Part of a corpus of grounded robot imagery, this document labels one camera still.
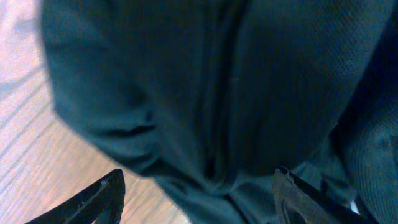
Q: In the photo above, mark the dark clothes pile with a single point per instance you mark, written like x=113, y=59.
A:
x=366, y=135

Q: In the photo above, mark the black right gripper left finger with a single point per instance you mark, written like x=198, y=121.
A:
x=100, y=203

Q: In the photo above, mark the dark teal t-shirt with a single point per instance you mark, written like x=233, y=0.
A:
x=209, y=97

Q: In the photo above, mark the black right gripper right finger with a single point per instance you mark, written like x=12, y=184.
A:
x=296, y=201

